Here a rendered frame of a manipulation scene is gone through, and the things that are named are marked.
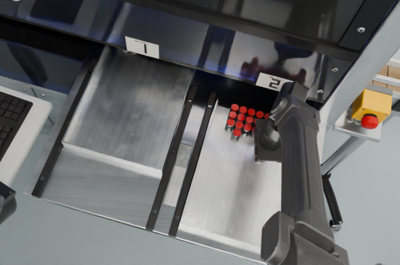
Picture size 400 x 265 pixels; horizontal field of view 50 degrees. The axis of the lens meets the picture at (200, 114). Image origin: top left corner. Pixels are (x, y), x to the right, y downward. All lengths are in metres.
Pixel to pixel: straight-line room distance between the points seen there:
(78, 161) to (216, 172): 0.35
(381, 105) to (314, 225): 0.59
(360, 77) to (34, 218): 1.51
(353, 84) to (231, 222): 0.43
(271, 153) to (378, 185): 1.29
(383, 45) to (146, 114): 0.61
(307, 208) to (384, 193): 1.64
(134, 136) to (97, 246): 0.92
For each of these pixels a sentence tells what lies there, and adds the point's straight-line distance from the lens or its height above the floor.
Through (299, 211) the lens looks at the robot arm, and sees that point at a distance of 0.59.
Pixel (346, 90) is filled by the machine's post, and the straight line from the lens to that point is 1.06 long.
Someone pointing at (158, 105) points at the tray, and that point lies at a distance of 1.17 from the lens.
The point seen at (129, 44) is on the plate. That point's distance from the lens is 1.11.
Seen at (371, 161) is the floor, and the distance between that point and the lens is 2.27.
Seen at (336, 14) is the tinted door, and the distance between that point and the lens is 0.87.
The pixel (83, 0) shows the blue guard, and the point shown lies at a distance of 1.04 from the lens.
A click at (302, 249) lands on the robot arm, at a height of 1.42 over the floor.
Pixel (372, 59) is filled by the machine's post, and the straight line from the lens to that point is 0.96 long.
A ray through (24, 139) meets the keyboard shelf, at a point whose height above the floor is 0.80.
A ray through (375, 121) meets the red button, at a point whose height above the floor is 1.01.
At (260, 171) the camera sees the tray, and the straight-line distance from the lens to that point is 1.12.
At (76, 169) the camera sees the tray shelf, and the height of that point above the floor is 0.88.
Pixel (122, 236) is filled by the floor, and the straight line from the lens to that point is 1.97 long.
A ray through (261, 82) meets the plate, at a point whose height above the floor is 1.01.
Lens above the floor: 1.93
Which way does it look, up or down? 65 degrees down
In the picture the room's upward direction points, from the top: 9 degrees clockwise
